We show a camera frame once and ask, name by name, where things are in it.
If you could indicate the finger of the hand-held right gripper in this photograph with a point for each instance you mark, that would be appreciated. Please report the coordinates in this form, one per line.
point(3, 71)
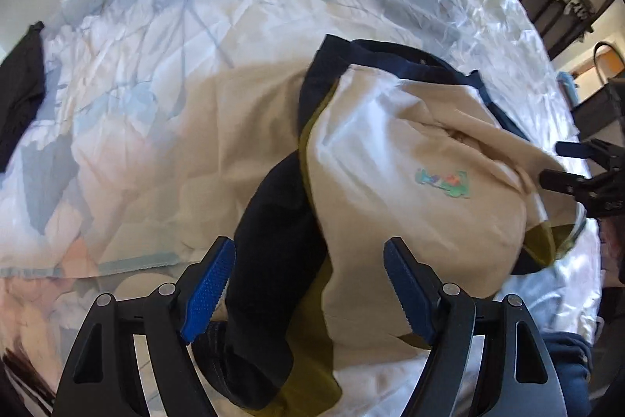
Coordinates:
point(581, 149)
point(561, 182)

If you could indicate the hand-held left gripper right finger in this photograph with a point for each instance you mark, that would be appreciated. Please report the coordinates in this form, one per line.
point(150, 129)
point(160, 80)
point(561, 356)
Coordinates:
point(407, 295)

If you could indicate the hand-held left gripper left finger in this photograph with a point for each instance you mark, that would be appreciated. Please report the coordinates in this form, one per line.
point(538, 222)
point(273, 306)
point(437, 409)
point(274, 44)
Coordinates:
point(210, 290)

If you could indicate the cream navy olive jacket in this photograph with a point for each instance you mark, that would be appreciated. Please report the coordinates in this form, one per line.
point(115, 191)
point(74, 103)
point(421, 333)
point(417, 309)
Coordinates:
point(390, 129)

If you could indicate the blue cloth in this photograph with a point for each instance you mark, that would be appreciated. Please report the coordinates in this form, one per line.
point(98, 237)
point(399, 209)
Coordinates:
point(569, 89)

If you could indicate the dark wooden rack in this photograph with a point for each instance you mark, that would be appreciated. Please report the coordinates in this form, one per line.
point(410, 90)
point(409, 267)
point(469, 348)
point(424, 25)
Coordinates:
point(561, 31)

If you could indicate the black knit garment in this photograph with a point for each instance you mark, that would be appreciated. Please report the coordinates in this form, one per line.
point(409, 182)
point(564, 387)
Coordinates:
point(19, 94)

